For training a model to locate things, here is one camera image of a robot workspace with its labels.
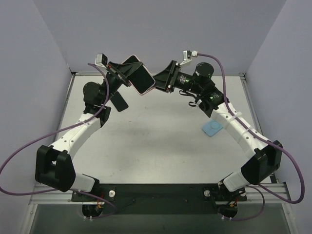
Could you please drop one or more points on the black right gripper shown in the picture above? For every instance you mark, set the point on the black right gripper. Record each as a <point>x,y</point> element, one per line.
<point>171,76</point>

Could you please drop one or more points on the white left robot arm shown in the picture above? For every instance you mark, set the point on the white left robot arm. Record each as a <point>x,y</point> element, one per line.
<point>54,163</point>

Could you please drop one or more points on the aluminium front rail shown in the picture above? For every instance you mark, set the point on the aluminium front rail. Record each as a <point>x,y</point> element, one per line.
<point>49,197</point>

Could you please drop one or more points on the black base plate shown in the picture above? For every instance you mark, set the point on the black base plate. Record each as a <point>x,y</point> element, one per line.
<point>158,199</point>

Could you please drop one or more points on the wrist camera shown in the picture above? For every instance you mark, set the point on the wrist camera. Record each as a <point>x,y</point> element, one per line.
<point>101,60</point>
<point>187,56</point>

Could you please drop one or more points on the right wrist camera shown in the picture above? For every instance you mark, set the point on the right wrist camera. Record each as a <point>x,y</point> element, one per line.
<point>187,56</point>

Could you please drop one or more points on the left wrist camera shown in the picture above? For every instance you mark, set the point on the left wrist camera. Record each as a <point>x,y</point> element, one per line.
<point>101,60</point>

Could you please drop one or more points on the light blue phone case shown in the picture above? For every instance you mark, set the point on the light blue phone case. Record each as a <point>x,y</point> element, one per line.
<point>211,128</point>

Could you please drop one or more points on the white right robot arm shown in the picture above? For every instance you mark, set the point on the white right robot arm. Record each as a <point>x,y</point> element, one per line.
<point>263,159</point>

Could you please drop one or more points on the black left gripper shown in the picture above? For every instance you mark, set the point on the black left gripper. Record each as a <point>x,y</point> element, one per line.
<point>116,73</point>

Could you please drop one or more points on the black phone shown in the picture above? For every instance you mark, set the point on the black phone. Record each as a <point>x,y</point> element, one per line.
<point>119,102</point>

